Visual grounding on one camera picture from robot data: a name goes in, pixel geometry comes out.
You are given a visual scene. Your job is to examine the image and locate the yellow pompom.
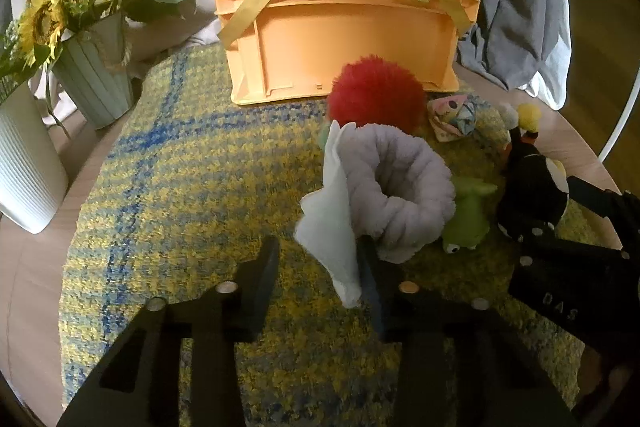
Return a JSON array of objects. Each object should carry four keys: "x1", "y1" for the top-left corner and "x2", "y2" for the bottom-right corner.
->
[{"x1": 515, "y1": 103, "x2": 543, "y2": 132}]

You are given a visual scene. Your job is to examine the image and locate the white ribbed vase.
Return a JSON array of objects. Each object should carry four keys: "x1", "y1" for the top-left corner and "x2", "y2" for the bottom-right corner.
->
[{"x1": 0, "y1": 79, "x2": 69, "y2": 235}]

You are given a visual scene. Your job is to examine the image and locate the orange plastic crate yellow handles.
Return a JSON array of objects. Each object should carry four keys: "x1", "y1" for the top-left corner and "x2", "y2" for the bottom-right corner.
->
[{"x1": 211, "y1": 0, "x2": 482, "y2": 106}]

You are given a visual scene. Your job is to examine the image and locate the red fluffy pompom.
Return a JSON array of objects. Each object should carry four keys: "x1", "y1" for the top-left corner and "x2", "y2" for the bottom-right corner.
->
[{"x1": 327, "y1": 54, "x2": 428, "y2": 135}]

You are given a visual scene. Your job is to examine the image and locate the white fluffy ball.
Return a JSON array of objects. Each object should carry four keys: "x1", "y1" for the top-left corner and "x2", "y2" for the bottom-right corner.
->
[{"x1": 497, "y1": 103, "x2": 521, "y2": 130}]

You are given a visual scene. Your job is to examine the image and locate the pink fish toy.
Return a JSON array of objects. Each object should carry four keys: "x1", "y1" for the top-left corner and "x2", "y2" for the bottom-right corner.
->
[{"x1": 427, "y1": 96, "x2": 483, "y2": 142}]

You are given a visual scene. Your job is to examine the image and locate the white hoop frame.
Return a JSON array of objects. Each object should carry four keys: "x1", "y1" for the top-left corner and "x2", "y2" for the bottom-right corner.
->
[{"x1": 597, "y1": 57, "x2": 640, "y2": 162}]

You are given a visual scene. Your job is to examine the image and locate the green leafy plant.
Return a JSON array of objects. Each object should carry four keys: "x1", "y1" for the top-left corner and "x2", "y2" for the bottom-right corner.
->
[{"x1": 0, "y1": 21, "x2": 33, "y2": 104}]

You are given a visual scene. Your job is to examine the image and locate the white cloth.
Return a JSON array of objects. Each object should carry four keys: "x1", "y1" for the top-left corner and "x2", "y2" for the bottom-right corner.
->
[{"x1": 294, "y1": 121, "x2": 363, "y2": 309}]

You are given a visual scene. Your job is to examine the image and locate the green ribbed vase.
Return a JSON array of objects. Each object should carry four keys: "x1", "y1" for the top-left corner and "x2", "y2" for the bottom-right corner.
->
[{"x1": 50, "y1": 12, "x2": 135, "y2": 130}]

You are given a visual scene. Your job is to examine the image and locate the yellow blue woven mat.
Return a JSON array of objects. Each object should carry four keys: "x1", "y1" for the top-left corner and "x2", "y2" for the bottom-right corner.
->
[{"x1": 59, "y1": 42, "x2": 601, "y2": 427}]

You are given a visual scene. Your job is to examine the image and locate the black plush toy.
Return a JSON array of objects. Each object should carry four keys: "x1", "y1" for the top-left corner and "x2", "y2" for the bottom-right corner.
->
[{"x1": 497, "y1": 141, "x2": 571, "y2": 243}]

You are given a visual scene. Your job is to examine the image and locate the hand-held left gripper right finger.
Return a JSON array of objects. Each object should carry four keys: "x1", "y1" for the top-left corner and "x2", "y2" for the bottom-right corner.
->
[{"x1": 356, "y1": 234, "x2": 581, "y2": 427}]

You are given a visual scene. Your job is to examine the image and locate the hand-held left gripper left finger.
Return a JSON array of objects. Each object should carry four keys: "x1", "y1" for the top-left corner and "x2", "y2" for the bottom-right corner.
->
[{"x1": 57, "y1": 234, "x2": 281, "y2": 427}]

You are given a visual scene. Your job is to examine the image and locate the green frog toy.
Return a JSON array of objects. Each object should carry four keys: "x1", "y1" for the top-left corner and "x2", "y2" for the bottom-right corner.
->
[{"x1": 441, "y1": 177, "x2": 498, "y2": 254}]

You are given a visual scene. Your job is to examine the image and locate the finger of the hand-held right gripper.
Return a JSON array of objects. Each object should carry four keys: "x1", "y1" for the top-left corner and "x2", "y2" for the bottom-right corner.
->
[
  {"x1": 517, "y1": 231, "x2": 629, "y2": 271},
  {"x1": 565, "y1": 176, "x2": 640, "y2": 233}
]

